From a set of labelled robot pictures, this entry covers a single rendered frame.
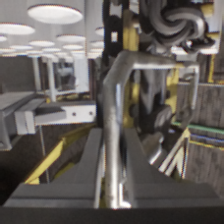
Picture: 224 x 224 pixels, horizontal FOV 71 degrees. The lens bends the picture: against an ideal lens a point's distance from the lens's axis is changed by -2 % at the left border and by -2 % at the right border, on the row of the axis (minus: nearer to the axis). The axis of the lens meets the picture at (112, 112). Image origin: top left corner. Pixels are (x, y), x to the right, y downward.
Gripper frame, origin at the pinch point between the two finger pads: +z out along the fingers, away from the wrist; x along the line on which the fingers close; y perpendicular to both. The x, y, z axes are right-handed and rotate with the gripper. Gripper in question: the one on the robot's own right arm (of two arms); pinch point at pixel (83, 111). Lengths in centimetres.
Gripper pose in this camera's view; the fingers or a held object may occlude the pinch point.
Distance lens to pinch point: 25.0
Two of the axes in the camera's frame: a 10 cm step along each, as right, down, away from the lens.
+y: -0.1, -9.6, -2.7
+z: 9.9, -0.5, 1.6
